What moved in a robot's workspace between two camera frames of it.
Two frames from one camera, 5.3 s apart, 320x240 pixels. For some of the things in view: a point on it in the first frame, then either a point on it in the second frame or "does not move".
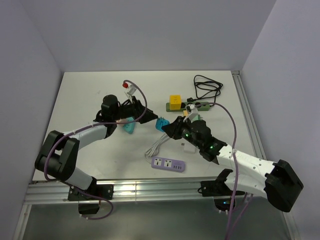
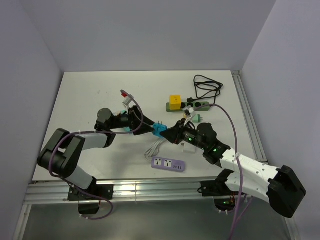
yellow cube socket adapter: x=175 y=102 does not move
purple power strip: x=168 y=164 does not move
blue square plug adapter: x=160 y=122 to x=158 y=127
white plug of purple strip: x=188 y=148 does not move
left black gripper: x=136 y=107 to x=134 y=116
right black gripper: x=172 y=129 does not move
